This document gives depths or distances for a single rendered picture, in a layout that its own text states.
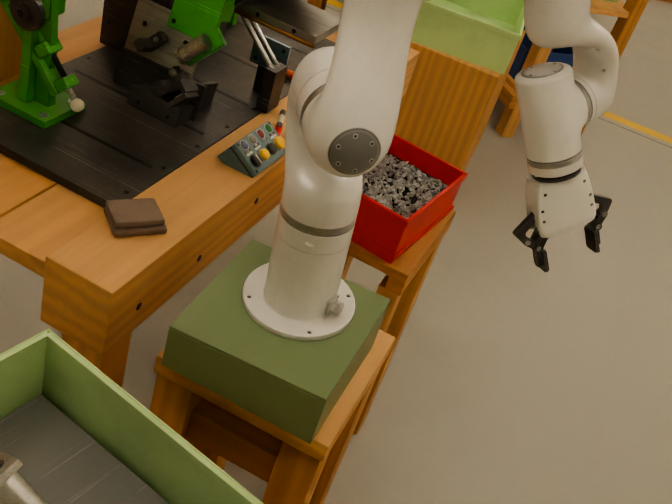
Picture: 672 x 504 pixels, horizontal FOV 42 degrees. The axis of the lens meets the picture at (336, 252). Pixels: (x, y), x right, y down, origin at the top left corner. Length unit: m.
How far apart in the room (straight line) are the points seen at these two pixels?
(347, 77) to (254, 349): 0.46
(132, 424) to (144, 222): 0.47
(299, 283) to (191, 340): 0.19
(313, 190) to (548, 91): 0.37
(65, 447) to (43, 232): 0.45
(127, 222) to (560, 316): 2.17
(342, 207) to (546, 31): 0.37
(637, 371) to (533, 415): 0.58
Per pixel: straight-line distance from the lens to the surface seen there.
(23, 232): 1.61
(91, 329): 1.55
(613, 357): 3.37
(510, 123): 4.51
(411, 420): 2.72
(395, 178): 2.04
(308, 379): 1.33
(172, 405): 1.51
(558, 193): 1.37
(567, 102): 1.31
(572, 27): 1.24
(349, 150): 1.15
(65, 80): 1.85
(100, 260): 1.53
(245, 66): 2.28
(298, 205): 1.27
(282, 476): 1.49
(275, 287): 1.38
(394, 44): 1.15
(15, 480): 0.86
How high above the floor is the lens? 1.87
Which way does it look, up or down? 35 degrees down
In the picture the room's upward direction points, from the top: 19 degrees clockwise
